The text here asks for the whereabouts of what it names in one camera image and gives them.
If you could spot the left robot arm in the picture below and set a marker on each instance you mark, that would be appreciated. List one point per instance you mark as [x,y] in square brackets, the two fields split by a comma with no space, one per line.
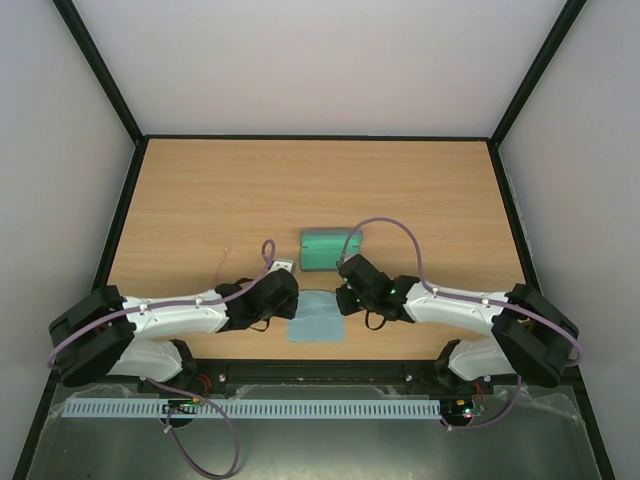
[108,334]

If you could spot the light blue slotted cable duct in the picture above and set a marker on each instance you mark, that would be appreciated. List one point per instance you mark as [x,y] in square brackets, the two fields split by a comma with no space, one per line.
[139,408]

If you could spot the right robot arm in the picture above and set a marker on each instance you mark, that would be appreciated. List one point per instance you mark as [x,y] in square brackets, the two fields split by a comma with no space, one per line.
[522,332]

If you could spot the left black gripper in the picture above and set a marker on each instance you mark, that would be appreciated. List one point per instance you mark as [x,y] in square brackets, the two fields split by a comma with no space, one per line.
[289,310]

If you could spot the black aluminium frame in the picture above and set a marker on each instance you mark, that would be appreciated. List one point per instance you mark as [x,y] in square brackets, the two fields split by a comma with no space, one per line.
[568,15]

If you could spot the pink sunglasses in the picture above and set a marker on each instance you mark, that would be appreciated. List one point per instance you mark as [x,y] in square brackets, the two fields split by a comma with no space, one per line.
[216,278]

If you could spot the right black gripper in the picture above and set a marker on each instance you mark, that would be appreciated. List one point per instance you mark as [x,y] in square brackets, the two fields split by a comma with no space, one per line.
[344,298]

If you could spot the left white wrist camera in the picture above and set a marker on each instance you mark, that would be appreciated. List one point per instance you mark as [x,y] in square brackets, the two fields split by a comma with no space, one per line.
[283,264]

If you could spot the blue-grey glasses case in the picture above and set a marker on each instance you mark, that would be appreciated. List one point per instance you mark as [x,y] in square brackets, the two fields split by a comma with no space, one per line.
[321,248]

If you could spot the light blue cleaning cloth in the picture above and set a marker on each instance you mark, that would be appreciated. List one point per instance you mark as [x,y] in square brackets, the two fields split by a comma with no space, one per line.
[317,319]

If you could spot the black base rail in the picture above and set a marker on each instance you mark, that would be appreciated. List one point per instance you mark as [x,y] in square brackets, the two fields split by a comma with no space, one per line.
[225,376]

